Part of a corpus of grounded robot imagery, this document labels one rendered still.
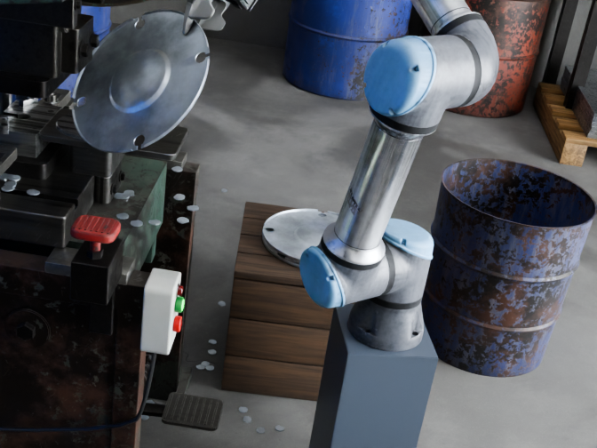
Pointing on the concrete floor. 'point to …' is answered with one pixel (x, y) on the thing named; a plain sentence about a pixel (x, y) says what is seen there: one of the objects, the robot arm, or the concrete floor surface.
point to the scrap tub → (501, 263)
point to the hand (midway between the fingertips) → (187, 28)
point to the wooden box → (272, 321)
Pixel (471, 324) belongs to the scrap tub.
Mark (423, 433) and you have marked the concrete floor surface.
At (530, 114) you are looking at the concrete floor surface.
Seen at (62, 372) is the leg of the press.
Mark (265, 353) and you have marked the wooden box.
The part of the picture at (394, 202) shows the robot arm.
